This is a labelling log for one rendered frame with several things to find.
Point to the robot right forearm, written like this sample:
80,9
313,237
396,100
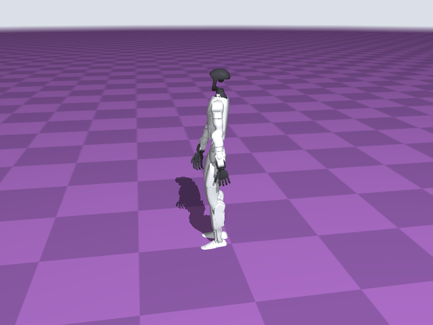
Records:
204,139

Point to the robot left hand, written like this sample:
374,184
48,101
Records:
222,175

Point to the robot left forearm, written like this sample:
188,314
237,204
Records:
218,148

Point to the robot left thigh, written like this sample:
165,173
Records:
212,188

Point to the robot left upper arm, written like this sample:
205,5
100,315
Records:
217,109

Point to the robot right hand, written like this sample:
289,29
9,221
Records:
197,159

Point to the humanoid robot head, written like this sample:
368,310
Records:
219,74

